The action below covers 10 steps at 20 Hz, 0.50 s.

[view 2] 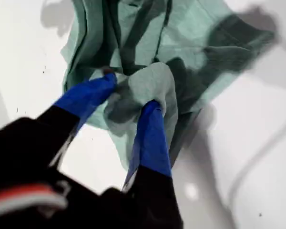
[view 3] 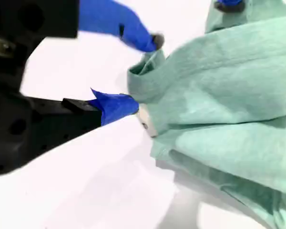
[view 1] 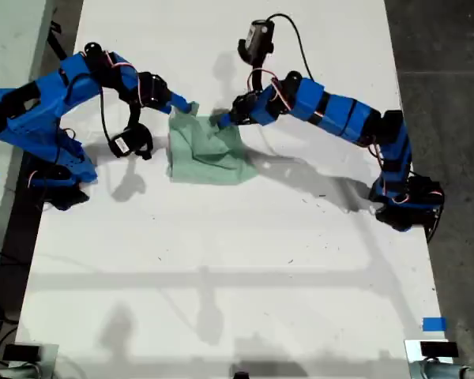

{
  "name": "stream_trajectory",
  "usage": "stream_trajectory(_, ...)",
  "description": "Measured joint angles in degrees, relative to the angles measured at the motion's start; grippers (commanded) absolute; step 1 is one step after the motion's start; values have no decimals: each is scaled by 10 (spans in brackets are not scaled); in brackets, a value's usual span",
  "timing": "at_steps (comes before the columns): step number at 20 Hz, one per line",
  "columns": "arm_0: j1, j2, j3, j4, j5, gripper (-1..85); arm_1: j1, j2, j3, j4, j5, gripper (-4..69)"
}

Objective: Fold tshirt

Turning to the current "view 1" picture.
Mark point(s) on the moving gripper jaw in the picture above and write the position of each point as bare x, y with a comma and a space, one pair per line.
179, 109
229, 124

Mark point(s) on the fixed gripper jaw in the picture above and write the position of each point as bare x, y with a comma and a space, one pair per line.
226, 119
181, 101

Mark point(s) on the pale green T-shirt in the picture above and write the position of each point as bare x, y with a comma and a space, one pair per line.
209, 162

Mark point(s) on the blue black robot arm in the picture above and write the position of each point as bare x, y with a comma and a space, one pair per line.
47, 102
339, 112

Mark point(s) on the black metal table leg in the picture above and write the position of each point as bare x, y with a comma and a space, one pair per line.
57, 39

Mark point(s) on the pale side table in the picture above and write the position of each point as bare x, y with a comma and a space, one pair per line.
8, 39

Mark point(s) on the small black box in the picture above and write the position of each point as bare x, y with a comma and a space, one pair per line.
241, 375
20, 352
438, 349

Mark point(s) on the square blue tape piece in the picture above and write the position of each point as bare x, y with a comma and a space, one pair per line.
434, 324

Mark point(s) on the shiny metal clamp plate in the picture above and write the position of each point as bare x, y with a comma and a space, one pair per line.
412, 351
47, 361

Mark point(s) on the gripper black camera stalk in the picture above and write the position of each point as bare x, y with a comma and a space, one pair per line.
254, 77
134, 114

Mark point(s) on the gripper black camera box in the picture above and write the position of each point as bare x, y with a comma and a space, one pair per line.
128, 142
258, 39

